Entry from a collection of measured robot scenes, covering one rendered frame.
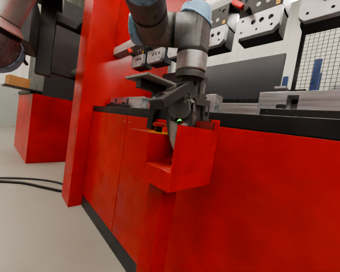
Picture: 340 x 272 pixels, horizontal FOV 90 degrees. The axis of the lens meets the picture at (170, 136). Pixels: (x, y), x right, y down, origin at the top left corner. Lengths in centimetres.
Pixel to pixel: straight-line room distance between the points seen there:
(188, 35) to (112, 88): 129
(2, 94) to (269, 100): 754
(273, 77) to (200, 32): 89
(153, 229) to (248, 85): 108
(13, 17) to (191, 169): 60
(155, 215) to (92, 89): 128
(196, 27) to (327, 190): 46
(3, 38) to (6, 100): 707
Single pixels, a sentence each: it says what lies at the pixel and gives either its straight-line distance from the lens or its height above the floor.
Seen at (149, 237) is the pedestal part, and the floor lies 49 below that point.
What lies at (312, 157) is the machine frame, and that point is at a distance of 51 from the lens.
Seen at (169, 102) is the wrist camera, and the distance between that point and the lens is 37.
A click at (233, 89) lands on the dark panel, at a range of 135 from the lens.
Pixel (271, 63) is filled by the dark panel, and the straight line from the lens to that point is 131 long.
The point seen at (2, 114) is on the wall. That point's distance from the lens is 772.
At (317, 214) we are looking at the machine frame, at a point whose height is 66.
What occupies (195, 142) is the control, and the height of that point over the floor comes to 78.
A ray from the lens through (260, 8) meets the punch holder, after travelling 82.
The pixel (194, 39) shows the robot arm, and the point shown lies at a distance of 44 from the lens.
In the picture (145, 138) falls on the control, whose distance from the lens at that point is 44.
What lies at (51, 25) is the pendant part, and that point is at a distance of 219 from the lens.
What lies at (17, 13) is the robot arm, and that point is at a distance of 67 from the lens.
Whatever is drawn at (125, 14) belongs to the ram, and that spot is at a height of 163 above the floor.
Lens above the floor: 80
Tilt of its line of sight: 3 degrees down
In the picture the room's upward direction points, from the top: 9 degrees clockwise
